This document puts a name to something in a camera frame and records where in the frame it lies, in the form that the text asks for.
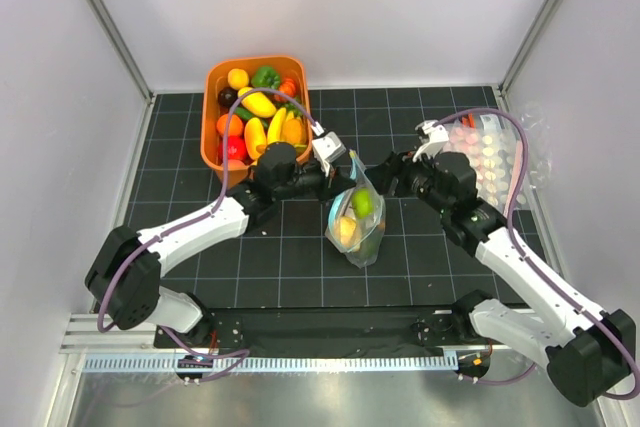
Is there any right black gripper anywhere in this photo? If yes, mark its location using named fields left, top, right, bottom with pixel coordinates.
left=364, top=145, right=451, bottom=215

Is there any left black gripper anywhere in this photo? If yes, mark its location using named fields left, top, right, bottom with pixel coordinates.
left=273, top=159, right=356, bottom=206

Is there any green apple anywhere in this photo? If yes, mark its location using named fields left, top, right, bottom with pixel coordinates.
left=350, top=188, right=375, bottom=219

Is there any clear blue zip bag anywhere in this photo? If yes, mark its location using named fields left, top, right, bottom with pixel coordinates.
left=325, top=150, right=386, bottom=269

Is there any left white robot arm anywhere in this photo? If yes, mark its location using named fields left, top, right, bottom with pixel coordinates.
left=85, top=135, right=355, bottom=347

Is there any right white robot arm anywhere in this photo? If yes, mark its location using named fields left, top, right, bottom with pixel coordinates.
left=366, top=152, right=639, bottom=407

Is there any bag of pink sliced food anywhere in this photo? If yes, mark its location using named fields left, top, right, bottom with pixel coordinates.
left=444, top=114, right=527, bottom=215

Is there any orange bell pepper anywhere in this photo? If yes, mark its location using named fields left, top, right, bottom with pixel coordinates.
left=281, top=117, right=307, bottom=146

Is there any yellow banana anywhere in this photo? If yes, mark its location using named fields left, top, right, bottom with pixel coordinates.
left=267, top=107, right=287, bottom=144

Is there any black grid mat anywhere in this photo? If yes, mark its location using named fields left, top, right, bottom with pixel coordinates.
left=124, top=86, right=520, bottom=308

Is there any yellow mango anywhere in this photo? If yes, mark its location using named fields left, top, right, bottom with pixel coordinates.
left=244, top=117, right=267, bottom=160
left=238, top=87, right=277, bottom=119

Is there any red tomato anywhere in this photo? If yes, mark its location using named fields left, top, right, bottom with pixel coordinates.
left=218, top=136, right=248, bottom=163

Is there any small orange pumpkin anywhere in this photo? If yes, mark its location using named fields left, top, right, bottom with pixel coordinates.
left=278, top=77, right=298, bottom=97

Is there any orange tangerine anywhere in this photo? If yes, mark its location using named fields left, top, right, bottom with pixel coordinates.
left=216, top=114, right=244, bottom=137

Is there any green bell pepper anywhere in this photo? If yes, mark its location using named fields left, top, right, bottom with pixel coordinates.
left=250, top=65, right=281, bottom=90

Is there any dark purple plum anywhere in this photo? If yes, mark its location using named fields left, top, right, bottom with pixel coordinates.
left=217, top=87, right=238, bottom=109

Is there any yellow lemon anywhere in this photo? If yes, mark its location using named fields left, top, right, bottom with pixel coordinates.
left=227, top=68, right=250, bottom=91

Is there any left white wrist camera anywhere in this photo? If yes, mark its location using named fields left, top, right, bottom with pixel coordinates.
left=311, top=121, right=346, bottom=177

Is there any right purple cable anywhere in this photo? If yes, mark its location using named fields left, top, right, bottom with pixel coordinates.
left=432, top=107, right=640, bottom=401

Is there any purple cable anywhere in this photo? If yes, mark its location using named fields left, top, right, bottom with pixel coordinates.
left=96, top=88, right=321, bottom=383
left=432, top=107, right=640, bottom=401

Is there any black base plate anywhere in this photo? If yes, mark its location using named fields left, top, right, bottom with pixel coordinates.
left=178, top=306, right=498, bottom=359

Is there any slotted cable duct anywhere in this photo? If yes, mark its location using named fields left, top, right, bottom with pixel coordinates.
left=82, top=352, right=458, bottom=374

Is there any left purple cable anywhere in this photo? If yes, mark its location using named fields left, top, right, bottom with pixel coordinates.
left=96, top=88, right=321, bottom=383

